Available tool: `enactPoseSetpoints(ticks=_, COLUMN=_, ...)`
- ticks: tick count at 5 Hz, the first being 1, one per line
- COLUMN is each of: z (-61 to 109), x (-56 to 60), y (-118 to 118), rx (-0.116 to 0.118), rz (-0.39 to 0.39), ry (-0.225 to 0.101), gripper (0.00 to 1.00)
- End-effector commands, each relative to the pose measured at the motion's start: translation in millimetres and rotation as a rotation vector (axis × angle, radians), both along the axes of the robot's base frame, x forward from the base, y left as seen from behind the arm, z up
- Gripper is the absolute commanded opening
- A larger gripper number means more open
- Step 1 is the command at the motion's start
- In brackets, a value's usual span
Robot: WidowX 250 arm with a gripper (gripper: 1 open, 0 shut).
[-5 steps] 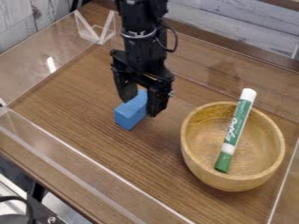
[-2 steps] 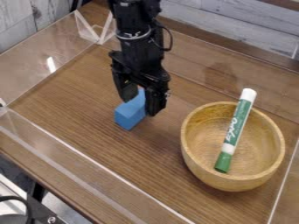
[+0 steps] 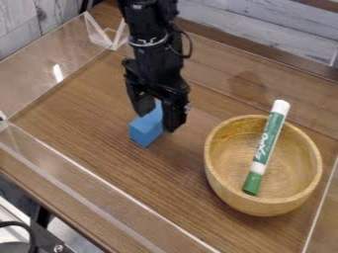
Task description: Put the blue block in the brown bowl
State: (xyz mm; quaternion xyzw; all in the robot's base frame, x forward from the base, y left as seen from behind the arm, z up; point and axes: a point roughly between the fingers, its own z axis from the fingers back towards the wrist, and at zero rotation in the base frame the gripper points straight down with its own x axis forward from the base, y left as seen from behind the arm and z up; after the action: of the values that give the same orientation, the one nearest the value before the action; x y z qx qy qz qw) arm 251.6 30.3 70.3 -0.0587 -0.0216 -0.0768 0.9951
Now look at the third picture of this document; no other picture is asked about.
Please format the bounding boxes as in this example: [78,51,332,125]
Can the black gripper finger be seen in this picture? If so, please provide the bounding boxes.
[162,95,188,132]
[125,80,156,118]

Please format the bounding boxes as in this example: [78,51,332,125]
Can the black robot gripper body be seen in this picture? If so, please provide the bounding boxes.
[122,36,190,101]

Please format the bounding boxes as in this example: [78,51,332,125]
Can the blue foam block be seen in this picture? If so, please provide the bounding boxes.
[128,102,164,147]

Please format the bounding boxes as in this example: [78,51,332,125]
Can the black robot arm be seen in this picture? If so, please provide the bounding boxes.
[117,0,192,132]

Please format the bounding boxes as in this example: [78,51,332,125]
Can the brown wooden bowl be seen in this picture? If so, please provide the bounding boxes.
[202,115,323,216]

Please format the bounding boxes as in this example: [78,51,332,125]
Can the green dry erase marker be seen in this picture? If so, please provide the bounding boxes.
[241,100,289,196]

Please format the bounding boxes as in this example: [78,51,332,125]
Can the clear acrylic corner bracket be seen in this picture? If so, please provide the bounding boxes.
[82,12,129,51]

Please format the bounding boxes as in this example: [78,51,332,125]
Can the black cable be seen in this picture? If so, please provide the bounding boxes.
[0,220,45,253]

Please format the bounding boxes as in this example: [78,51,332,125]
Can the black metal table bracket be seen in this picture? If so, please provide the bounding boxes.
[30,223,76,253]

